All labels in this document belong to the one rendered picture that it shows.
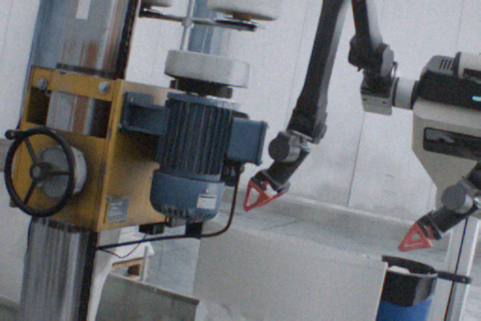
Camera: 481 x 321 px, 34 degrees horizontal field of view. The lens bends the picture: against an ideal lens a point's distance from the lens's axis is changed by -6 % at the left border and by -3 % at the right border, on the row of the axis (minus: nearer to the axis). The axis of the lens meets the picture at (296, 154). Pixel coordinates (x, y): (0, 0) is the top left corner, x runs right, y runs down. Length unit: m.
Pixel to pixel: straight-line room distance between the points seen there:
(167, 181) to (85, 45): 0.33
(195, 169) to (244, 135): 0.12
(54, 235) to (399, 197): 8.50
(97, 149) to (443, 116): 0.99
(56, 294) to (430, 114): 1.11
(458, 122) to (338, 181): 8.03
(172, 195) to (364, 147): 8.55
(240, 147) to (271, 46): 8.94
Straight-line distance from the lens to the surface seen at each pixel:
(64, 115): 1.69
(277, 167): 1.94
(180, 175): 1.62
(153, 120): 1.66
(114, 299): 2.55
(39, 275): 1.74
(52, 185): 1.64
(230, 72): 1.59
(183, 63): 1.60
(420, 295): 4.09
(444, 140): 2.22
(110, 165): 1.64
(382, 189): 10.06
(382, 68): 2.12
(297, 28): 10.47
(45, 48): 7.95
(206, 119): 1.61
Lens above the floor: 1.34
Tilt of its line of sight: 3 degrees down
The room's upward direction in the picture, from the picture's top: 10 degrees clockwise
